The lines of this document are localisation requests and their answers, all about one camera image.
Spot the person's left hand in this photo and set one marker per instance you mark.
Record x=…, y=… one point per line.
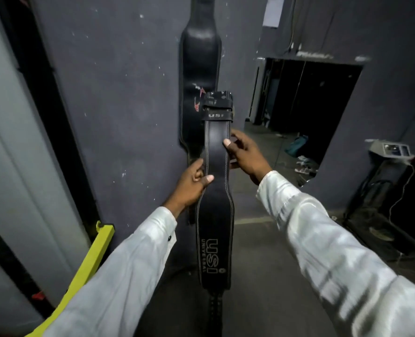
x=185, y=188

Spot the person's right hand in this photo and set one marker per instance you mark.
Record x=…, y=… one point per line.
x=251, y=158

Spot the person's right thumb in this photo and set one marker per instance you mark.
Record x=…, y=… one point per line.
x=228, y=146

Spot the person's left thumb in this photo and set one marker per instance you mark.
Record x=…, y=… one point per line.
x=206, y=179

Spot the black leather weightlifting belt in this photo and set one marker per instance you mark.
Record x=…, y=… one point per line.
x=215, y=207

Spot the person's right forearm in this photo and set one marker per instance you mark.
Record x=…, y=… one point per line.
x=340, y=256

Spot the person's left forearm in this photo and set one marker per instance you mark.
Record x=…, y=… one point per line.
x=118, y=277

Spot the teal bag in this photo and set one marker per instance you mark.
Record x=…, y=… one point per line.
x=296, y=145

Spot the black padded belt with red marks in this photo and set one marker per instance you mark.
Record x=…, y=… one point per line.
x=197, y=84

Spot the pair of white sandals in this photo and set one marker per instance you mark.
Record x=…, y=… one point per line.
x=305, y=165

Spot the white paper sheet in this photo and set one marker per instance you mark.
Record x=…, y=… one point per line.
x=274, y=11

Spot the yellow metal bar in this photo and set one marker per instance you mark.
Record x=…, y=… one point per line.
x=83, y=266

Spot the grey electronic device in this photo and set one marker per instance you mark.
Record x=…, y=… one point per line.
x=391, y=149

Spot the black equipment base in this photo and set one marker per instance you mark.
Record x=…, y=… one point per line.
x=379, y=221

